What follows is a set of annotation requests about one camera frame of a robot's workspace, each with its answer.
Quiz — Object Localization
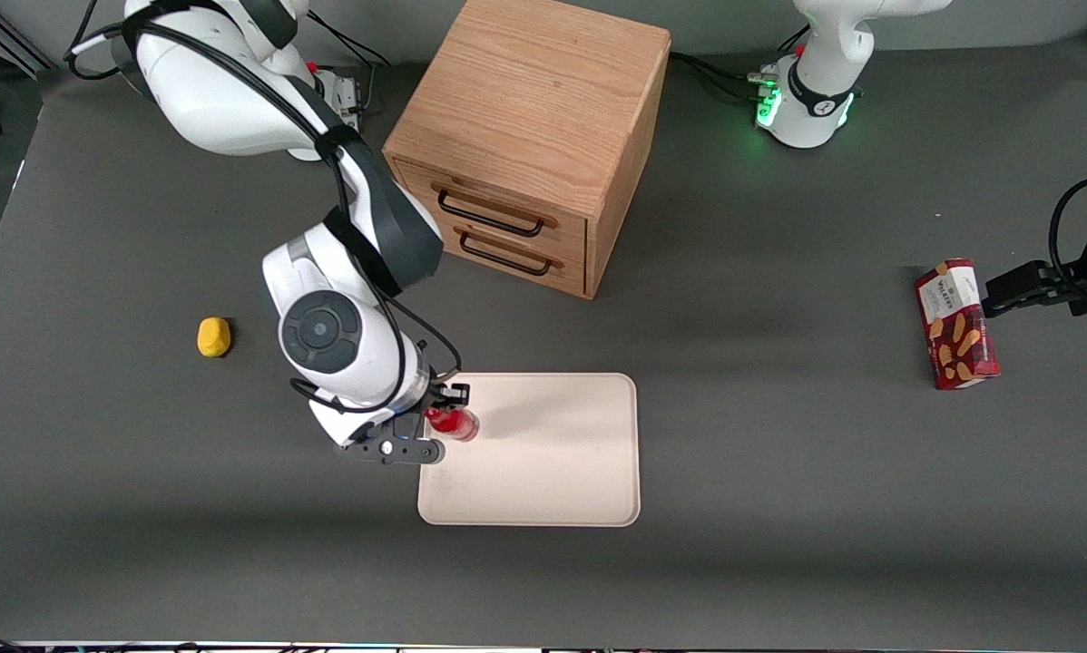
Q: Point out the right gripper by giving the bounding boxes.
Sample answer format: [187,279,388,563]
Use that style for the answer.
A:
[310,381,471,466]

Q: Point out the red coke bottle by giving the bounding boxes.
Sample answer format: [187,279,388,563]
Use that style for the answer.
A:
[426,407,480,443]

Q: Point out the beige rectangular tray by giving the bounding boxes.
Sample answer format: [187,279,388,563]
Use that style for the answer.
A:
[417,372,642,528]

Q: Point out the red cookie box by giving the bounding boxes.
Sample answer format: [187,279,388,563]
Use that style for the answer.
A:
[914,258,1003,391]

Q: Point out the wooden drawer front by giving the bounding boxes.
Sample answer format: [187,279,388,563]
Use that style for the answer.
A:
[435,216,589,297]
[395,158,591,260]

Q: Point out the yellow lemon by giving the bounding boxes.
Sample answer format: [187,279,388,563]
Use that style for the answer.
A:
[197,316,233,359]

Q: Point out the grey table mat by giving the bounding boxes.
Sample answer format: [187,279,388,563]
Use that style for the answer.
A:
[0,32,1087,647]

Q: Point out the wooden drawer cabinet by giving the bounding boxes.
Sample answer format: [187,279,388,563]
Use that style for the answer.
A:
[382,0,672,300]

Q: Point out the black looped gripper cable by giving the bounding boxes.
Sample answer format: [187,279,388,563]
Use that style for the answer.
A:
[1049,176,1087,282]

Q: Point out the black metal drawer handle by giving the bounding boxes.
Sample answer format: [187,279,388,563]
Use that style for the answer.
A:
[431,182,560,239]
[454,226,565,277]

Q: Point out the black right arm base cables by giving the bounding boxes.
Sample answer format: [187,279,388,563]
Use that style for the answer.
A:
[306,9,392,117]

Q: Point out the black arm base cables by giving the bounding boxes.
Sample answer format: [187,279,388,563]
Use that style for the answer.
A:
[670,25,812,105]
[306,9,392,117]

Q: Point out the black left arm base cables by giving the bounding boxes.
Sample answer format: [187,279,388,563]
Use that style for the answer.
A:
[670,25,812,105]

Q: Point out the aluminium frame rail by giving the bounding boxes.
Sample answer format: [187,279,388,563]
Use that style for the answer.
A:
[0,9,54,83]

